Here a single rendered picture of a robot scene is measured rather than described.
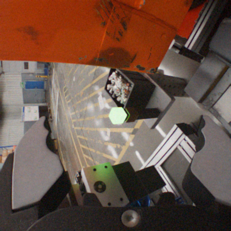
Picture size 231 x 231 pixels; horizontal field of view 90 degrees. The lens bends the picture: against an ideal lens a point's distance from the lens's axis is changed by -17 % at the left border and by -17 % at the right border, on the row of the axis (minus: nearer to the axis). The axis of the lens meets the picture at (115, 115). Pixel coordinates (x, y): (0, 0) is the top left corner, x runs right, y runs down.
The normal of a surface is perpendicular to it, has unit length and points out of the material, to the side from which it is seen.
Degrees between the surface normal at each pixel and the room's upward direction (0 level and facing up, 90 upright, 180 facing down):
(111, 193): 90
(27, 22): 90
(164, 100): 0
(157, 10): 90
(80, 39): 90
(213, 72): 0
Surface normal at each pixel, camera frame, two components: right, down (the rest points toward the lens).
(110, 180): 0.30, -0.75
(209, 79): -0.86, 0.06
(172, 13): 0.40, 0.71
